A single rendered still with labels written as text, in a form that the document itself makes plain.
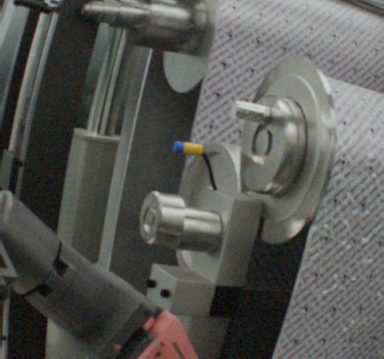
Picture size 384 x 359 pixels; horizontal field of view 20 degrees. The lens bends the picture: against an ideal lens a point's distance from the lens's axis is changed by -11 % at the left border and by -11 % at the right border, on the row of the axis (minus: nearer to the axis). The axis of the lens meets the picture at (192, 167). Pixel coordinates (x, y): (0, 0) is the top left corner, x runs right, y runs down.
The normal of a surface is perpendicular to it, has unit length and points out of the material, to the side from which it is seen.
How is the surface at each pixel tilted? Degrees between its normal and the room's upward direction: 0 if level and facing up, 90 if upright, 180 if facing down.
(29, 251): 82
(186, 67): 90
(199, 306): 90
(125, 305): 60
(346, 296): 90
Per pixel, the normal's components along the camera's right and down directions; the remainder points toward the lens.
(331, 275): 0.39, 0.17
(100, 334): -0.69, -0.61
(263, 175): -0.90, -0.14
